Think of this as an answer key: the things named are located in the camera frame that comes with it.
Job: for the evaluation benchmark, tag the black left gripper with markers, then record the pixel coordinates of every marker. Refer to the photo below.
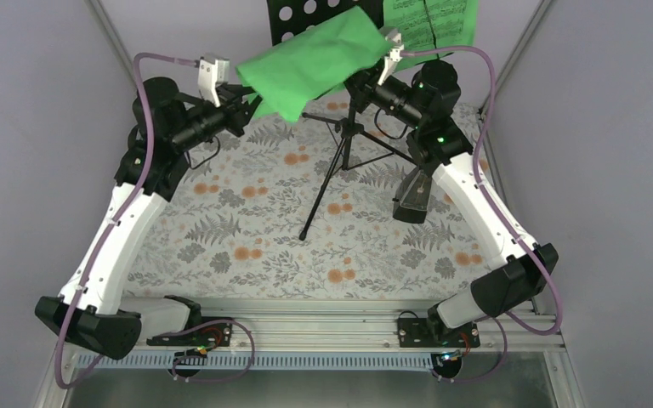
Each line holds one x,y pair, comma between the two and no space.
236,113

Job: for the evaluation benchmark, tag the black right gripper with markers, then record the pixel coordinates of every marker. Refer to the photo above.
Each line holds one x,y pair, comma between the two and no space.
360,87

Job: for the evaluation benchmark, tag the green sheet music page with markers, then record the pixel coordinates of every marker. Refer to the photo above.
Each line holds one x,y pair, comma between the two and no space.
315,62
431,24

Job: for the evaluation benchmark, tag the black metronome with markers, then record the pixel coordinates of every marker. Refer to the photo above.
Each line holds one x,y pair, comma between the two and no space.
411,200

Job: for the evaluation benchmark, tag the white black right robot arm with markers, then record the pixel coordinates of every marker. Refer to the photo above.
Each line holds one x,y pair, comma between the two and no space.
520,267

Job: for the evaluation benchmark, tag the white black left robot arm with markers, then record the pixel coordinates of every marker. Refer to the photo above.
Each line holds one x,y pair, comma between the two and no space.
89,311

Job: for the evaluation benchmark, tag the floral patterned mat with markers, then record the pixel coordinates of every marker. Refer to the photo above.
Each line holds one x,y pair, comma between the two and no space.
259,219

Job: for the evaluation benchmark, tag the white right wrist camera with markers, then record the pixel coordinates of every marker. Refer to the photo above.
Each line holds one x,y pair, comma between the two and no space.
393,57

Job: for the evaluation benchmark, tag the aluminium rail frame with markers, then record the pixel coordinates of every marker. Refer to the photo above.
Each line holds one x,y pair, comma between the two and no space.
308,325

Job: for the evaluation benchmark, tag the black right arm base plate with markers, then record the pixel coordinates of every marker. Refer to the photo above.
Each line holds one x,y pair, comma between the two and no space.
414,332

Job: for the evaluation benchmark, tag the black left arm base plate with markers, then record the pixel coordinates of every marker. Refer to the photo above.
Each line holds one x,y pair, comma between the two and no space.
212,332

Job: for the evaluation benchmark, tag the grey slotted cable duct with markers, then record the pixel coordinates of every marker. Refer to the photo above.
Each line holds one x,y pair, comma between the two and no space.
235,361

